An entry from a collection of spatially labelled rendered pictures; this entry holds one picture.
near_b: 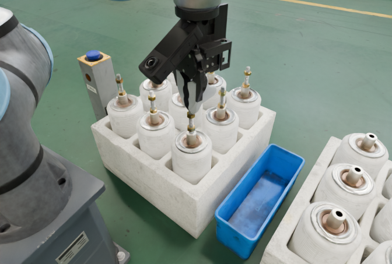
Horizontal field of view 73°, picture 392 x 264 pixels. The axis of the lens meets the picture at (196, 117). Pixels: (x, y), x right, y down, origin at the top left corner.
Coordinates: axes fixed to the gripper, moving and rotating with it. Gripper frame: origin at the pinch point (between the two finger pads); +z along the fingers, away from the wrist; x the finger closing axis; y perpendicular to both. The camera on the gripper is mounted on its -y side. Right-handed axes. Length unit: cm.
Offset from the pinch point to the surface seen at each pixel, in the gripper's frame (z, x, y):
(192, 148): 9.8, -2.0, -0.5
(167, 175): 17.1, 0.0, -6.3
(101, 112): 21.7, 37.8, -8.7
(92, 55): 2.2, 39.1, -6.4
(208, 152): 10.8, -4.4, 2.2
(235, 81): 35, 41, 55
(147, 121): 10.1, 12.3, -4.0
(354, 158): 11.0, -24.6, 26.9
